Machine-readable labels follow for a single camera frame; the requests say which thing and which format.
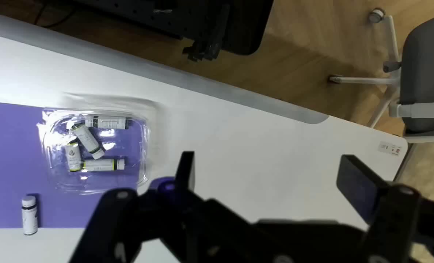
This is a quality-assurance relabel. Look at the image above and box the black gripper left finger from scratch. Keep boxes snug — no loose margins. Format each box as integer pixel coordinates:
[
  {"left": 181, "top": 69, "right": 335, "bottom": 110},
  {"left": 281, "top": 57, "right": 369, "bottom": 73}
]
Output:
[{"left": 173, "top": 151, "right": 257, "bottom": 246}]

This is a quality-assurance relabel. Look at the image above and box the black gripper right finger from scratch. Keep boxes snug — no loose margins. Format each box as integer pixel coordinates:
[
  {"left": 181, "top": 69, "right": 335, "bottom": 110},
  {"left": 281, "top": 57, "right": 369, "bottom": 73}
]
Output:
[{"left": 335, "top": 154, "right": 422, "bottom": 231}]

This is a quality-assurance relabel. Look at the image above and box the small white bottle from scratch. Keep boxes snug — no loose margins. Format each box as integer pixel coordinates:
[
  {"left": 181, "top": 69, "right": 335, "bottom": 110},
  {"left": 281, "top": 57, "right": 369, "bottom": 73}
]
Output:
[
  {"left": 80, "top": 158, "right": 126, "bottom": 174},
  {"left": 69, "top": 122, "right": 106, "bottom": 162},
  {"left": 62, "top": 141, "right": 84, "bottom": 174},
  {"left": 20, "top": 195, "right": 40, "bottom": 237},
  {"left": 83, "top": 114, "right": 128, "bottom": 132}
]

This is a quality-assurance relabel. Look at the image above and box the clear plastic container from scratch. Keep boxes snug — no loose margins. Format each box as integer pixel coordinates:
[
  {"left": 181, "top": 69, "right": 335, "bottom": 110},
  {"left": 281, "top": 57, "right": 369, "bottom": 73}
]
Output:
[{"left": 34, "top": 94, "right": 160, "bottom": 196}]

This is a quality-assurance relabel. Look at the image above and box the grey office chair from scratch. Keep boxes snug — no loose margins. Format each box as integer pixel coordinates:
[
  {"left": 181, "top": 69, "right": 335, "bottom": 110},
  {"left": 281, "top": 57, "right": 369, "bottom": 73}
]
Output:
[{"left": 327, "top": 6, "right": 434, "bottom": 145}]

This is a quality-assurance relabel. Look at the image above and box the black equipment stand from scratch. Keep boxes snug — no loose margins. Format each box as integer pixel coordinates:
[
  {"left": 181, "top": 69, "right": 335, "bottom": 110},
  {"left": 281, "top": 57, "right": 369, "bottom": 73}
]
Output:
[{"left": 33, "top": 0, "right": 276, "bottom": 63}]

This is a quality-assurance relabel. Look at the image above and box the purple mat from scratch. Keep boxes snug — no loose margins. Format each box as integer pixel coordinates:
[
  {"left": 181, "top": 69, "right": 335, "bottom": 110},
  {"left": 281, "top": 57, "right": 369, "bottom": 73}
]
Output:
[{"left": 0, "top": 100, "right": 178, "bottom": 231}]

